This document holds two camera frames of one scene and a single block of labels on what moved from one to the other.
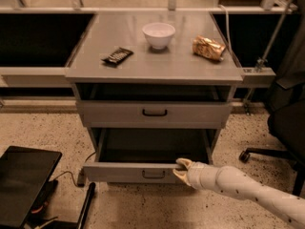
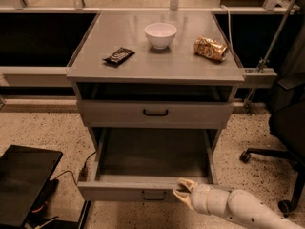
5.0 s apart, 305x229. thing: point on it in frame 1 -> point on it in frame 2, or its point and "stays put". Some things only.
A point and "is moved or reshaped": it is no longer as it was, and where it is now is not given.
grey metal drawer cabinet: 154,90 stays put
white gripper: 194,175 -> 201,197
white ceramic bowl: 158,34 stays put
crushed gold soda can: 209,48 stays put
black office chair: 287,108 stays put
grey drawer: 145,156 is moved or reshaped
